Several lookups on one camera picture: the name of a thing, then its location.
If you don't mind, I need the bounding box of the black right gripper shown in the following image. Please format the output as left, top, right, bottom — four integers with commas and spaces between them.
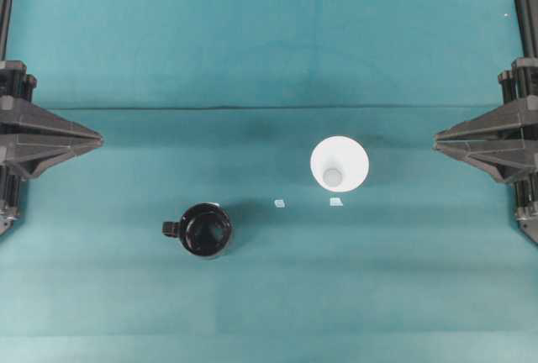
433, 57, 538, 249

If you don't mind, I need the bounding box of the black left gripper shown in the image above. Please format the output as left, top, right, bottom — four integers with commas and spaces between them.
0, 59, 104, 236

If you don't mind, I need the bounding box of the white paper cup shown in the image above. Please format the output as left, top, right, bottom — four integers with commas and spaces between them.
310, 136, 370, 192

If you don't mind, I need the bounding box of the black cup holder with handle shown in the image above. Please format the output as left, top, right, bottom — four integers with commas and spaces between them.
161, 203, 234, 259

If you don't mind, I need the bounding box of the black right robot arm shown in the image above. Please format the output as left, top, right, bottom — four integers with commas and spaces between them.
434, 0, 537, 242

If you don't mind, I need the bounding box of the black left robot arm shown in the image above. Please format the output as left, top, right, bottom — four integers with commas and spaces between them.
1, 0, 103, 234

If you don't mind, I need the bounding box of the small clear tape right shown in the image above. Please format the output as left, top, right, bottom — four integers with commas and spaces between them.
330, 197, 343, 207

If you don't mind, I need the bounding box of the small clear tape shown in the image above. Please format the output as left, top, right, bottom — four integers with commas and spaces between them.
274, 199, 285, 208
330, 197, 343, 207

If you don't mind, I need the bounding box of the teal table cloth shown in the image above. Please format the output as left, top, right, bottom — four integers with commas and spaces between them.
1, 0, 537, 362

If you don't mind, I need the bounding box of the small clear tape left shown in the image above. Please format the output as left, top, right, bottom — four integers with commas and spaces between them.
274, 199, 285, 208

